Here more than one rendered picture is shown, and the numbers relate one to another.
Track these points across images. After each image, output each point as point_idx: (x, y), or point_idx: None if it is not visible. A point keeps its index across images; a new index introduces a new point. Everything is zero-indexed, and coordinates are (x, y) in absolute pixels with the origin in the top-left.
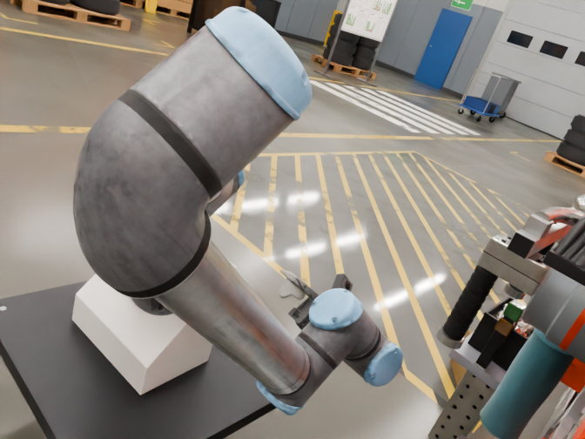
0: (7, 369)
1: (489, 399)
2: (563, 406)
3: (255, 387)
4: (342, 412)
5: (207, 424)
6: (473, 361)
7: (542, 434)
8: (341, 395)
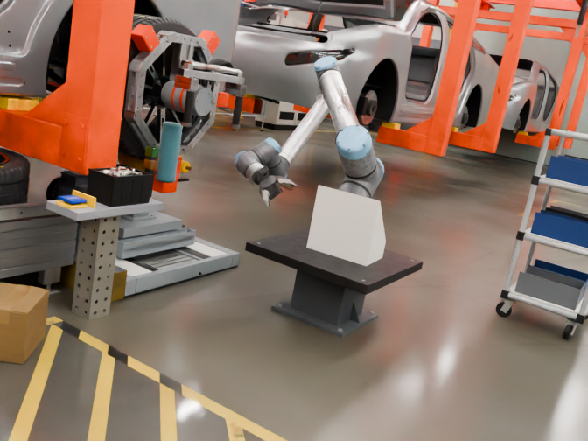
0: (409, 328)
1: (173, 172)
2: (47, 218)
3: (276, 241)
4: (187, 322)
5: (291, 234)
6: (151, 199)
7: (50, 244)
8: (187, 330)
